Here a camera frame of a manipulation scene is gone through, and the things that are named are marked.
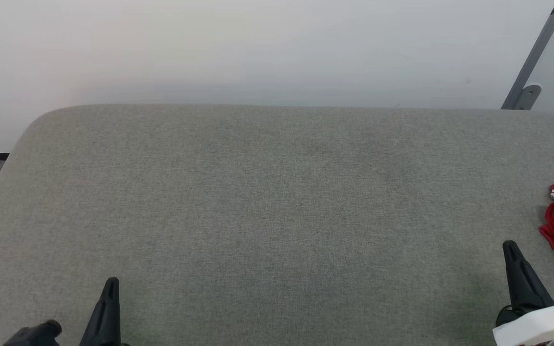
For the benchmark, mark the grey post bracket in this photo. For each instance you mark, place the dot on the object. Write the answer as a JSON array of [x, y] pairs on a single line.
[[529, 96]]

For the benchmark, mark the grey fabric sofa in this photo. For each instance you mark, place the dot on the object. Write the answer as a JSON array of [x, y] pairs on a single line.
[[277, 216]]

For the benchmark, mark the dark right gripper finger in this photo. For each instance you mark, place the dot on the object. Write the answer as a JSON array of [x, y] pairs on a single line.
[[524, 288]]

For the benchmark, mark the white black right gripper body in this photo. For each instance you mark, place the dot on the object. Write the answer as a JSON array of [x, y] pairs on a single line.
[[541, 324]]

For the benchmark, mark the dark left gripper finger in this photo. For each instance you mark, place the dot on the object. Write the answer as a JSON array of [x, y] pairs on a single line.
[[104, 327]]

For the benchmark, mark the grey metal post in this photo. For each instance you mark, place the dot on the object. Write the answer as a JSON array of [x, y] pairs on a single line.
[[538, 48]]

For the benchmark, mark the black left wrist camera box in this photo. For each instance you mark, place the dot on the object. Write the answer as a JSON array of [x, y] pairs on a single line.
[[36, 335]]

